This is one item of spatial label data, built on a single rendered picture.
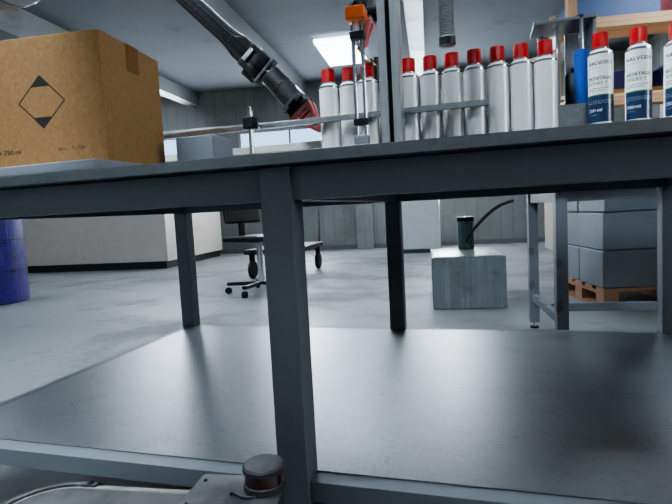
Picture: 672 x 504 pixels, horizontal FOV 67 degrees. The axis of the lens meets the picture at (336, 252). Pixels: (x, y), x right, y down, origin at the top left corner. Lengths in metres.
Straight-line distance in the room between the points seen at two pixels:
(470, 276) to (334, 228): 6.10
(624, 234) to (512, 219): 5.82
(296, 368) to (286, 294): 0.14
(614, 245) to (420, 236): 4.64
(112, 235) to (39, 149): 7.12
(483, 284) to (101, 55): 2.92
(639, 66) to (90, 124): 1.17
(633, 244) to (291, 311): 3.03
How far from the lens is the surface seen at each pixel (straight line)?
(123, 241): 8.27
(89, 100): 1.20
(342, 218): 9.44
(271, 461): 0.90
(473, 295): 3.62
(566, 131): 0.83
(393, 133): 1.15
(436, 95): 1.29
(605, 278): 3.68
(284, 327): 0.94
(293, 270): 0.91
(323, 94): 1.34
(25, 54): 1.31
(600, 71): 1.31
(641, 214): 3.74
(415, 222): 7.94
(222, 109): 10.26
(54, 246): 8.98
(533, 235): 3.03
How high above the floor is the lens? 0.73
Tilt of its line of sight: 5 degrees down
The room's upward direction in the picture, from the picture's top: 3 degrees counter-clockwise
